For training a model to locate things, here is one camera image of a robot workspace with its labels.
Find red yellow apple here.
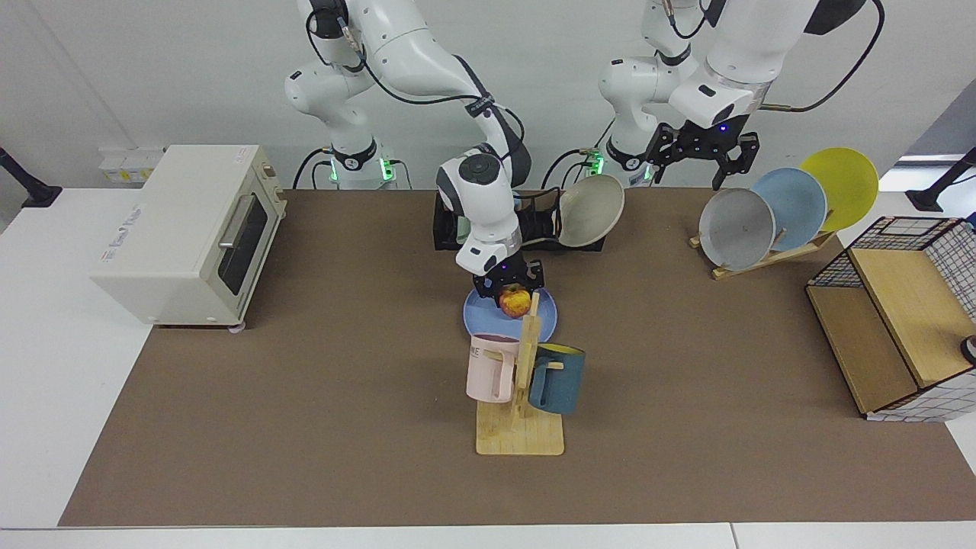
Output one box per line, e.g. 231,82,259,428
499,284,532,319

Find grey plate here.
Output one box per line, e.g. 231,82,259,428
698,188,777,272

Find black dish rack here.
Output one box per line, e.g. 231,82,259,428
432,191,607,252

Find beige plate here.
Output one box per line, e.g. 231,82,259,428
557,174,626,249

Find light blue plate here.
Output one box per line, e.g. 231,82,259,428
751,167,828,252

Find wooden plate rack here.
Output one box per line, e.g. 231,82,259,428
689,229,837,281

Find yellow plate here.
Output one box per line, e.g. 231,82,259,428
799,147,880,233

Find pink mug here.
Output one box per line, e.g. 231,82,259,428
466,332,521,403

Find dark blue mug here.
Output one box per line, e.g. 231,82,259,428
528,343,586,416

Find wooden cup stand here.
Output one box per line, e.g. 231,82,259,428
476,292,566,457

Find black clamp stand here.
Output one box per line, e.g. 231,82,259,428
0,146,63,209
905,146,976,213

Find brown table cloth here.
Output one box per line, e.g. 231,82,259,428
58,188,976,527

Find pale toaster oven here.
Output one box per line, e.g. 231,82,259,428
90,145,289,332

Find white socket boxes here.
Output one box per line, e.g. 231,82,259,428
99,147,165,184

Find black base cable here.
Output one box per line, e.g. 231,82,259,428
545,118,618,190
292,145,336,190

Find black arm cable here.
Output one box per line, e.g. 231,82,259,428
762,0,885,114
305,8,527,165

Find wire basket with wooden floor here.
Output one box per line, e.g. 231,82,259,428
805,216,976,422

